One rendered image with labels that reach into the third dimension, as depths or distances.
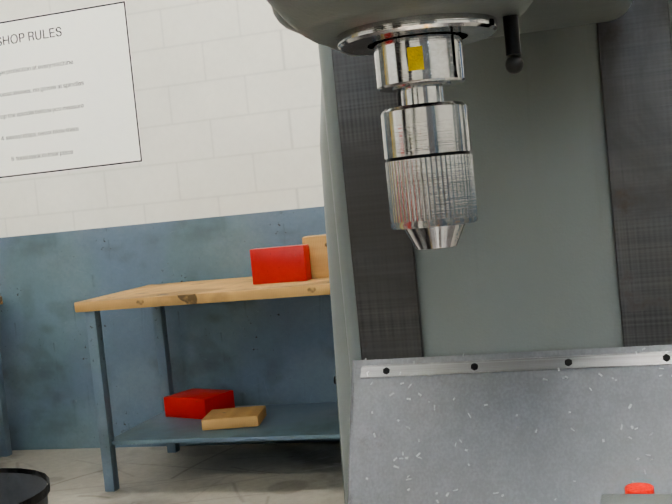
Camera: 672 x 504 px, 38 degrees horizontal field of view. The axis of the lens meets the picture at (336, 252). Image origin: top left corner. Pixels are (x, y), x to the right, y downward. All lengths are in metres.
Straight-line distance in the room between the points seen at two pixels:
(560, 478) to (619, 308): 0.16
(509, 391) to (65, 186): 4.76
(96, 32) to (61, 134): 0.58
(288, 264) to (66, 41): 1.92
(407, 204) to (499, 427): 0.41
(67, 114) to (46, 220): 0.59
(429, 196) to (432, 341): 0.43
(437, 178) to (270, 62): 4.55
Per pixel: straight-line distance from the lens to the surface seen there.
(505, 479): 0.89
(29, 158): 5.65
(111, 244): 5.40
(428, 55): 0.52
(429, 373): 0.92
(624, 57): 0.90
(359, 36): 0.51
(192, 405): 4.88
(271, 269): 4.42
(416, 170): 0.51
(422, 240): 0.52
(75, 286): 5.53
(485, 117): 0.91
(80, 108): 5.49
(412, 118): 0.51
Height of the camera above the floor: 1.22
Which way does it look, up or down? 3 degrees down
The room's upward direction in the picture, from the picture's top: 6 degrees counter-clockwise
